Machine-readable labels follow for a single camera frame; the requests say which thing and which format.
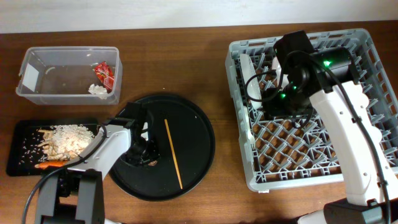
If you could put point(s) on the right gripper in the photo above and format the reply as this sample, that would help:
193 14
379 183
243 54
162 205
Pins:
272 106

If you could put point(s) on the grey dishwasher rack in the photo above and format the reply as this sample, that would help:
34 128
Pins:
285 157

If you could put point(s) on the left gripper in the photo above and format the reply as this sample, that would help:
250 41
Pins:
154 154

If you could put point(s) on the red snack wrapper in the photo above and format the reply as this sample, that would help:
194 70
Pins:
105 75

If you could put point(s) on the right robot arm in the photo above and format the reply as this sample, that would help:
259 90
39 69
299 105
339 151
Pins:
327 83

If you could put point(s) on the rice and shells pile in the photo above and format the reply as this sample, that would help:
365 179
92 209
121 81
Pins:
64 142

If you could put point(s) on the pink saucer plate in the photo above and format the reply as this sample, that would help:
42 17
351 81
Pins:
276 68

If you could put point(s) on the white tissue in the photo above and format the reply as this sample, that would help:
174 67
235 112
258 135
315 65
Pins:
100 91

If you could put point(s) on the white plastic fork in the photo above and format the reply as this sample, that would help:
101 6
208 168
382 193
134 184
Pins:
248 132

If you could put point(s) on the brown food scrap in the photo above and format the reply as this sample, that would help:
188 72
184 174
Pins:
153 163

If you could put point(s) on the orange carrot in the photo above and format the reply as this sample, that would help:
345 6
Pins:
47 164

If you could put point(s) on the round black tray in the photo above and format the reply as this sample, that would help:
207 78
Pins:
194 144

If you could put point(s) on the grey plate with food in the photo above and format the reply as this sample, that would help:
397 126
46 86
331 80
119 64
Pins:
248 71

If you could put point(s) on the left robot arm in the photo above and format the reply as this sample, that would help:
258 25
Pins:
73 192

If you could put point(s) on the black rectangular tray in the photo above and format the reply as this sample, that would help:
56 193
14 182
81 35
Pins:
25 151

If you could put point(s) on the wooden chopstick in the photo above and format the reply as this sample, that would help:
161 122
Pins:
173 154

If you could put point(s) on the clear plastic bin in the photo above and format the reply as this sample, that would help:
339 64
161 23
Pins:
64 75

